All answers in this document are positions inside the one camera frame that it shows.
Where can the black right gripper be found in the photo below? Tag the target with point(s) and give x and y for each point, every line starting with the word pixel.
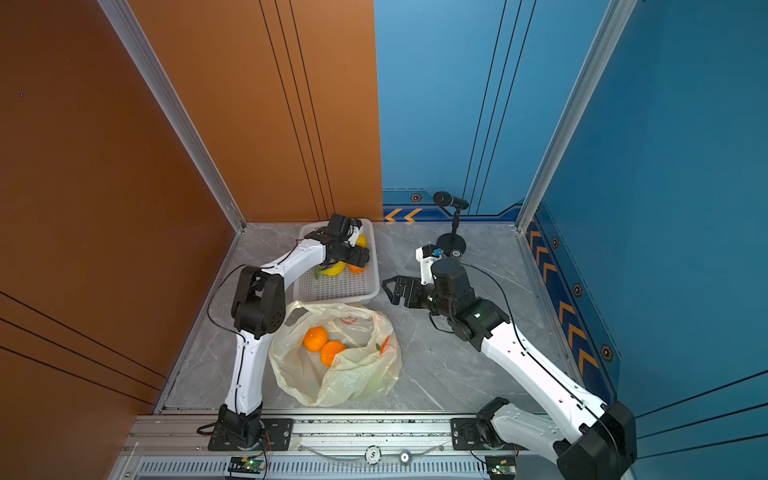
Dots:
pixel 413 284

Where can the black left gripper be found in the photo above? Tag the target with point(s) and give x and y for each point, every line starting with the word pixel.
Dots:
pixel 356 260

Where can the yellow banana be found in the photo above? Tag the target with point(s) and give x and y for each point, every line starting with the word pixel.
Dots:
pixel 330 270

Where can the translucent printed plastic bag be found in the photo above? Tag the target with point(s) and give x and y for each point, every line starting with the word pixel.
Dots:
pixel 367 369

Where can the orange fruit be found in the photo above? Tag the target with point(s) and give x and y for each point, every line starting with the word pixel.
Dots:
pixel 355 269
pixel 315 339
pixel 329 351

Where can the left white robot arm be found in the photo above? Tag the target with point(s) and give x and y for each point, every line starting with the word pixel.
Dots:
pixel 258 311

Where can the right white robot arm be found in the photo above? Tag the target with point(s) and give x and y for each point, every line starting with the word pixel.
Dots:
pixel 585 437

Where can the white perforated plastic basket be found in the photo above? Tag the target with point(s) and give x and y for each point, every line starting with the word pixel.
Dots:
pixel 346 287

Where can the black microphone stand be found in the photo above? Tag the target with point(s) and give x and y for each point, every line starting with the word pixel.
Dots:
pixel 452 244

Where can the green circuit board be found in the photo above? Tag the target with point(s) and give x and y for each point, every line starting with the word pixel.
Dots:
pixel 248 467

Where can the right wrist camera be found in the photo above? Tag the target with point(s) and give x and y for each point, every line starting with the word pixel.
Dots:
pixel 426 256

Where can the small black box on rail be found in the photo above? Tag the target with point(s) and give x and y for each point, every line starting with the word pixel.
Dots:
pixel 501 467

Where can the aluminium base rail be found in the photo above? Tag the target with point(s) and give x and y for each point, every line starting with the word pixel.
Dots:
pixel 324 444

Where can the aluminium corner post left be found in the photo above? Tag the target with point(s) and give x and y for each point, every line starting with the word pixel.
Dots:
pixel 126 25

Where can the aluminium corner post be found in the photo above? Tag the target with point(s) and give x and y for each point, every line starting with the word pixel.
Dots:
pixel 126 25
pixel 608 34

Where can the aluminium corner post right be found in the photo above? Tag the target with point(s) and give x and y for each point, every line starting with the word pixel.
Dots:
pixel 608 34

